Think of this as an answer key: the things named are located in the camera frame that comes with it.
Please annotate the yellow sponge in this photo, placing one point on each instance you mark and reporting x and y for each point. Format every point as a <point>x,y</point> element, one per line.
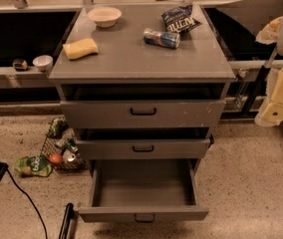
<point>80,49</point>

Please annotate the black stand table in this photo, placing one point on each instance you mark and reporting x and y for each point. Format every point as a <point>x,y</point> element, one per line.
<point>236,26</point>

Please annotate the black metal bar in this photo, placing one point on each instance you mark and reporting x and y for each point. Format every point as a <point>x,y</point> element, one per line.
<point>69,215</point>

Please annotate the green bag on floor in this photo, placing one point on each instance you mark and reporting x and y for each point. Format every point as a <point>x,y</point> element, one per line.
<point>57,126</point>

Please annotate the grey drawer cabinet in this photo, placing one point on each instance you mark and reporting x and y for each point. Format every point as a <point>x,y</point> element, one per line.
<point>128,69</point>

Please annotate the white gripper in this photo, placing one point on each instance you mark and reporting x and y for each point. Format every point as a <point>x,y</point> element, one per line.
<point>272,115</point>

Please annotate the green snack pouch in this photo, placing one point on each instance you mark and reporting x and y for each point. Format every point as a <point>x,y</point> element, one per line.
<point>33,166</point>

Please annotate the grey middle drawer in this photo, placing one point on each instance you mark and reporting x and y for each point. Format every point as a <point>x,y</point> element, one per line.
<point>143,149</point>

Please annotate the grey bottom drawer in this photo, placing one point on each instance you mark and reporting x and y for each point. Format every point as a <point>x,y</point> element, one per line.
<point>143,191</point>

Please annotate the black wire basket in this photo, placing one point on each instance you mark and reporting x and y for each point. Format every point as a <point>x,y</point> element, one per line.
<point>58,145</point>

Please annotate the silver can in basket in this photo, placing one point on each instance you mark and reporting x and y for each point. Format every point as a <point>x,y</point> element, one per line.
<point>69,156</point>

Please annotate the red apple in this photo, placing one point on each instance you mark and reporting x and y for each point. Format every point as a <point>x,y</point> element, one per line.
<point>56,158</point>

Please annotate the small white cup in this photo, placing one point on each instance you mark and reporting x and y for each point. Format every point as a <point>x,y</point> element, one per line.
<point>43,63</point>

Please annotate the white paper bowl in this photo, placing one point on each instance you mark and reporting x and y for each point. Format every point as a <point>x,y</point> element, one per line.
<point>104,17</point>

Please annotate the grey drawer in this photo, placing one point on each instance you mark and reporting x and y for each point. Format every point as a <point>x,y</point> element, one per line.
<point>142,114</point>
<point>143,149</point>
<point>143,191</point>

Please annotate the blue kettle chips bag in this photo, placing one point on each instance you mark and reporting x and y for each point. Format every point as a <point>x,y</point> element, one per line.
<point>179,20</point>

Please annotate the green bottle in basket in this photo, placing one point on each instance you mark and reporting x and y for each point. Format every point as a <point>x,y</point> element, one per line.
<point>71,145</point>

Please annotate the grey top drawer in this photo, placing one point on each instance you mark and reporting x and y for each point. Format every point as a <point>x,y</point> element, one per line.
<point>142,114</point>

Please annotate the redbull can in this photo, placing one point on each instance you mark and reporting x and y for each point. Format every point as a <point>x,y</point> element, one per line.
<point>163,39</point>

